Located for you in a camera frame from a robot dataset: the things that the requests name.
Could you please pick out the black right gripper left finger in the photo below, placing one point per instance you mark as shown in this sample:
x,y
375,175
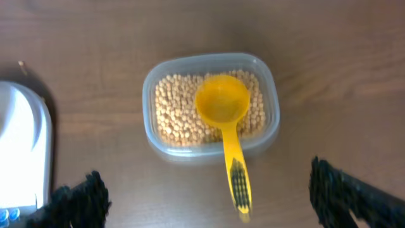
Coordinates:
x,y
83,206

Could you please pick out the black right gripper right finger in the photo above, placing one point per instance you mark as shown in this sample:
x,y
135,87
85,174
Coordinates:
x,y
339,199

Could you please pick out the yellow measuring scoop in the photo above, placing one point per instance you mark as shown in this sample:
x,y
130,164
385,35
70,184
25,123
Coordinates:
x,y
222,101

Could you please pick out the white digital kitchen scale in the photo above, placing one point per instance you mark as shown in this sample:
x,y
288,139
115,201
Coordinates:
x,y
26,152

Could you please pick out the clear plastic soybean container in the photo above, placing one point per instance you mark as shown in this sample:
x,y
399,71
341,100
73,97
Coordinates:
x,y
174,128

